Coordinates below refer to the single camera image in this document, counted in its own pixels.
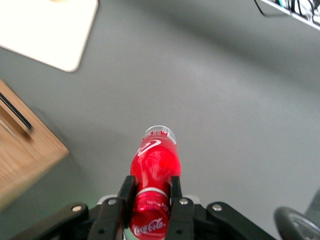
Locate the red coke bottle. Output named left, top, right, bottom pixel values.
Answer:
left=128, top=124, right=182, bottom=240

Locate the cream plastic tray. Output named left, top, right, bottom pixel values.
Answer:
left=0, top=0, right=99, bottom=74

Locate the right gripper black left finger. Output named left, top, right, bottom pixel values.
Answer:
left=87, top=175, right=137, bottom=240

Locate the wooden drawer cabinet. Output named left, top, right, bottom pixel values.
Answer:
left=0, top=78, right=70, bottom=214

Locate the black table edge cable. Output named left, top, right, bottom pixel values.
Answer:
left=253, top=0, right=275, bottom=18

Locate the black drawer handle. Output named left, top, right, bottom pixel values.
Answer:
left=0, top=91, right=34, bottom=142

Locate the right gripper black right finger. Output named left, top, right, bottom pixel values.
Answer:
left=166, top=175, right=195, bottom=240

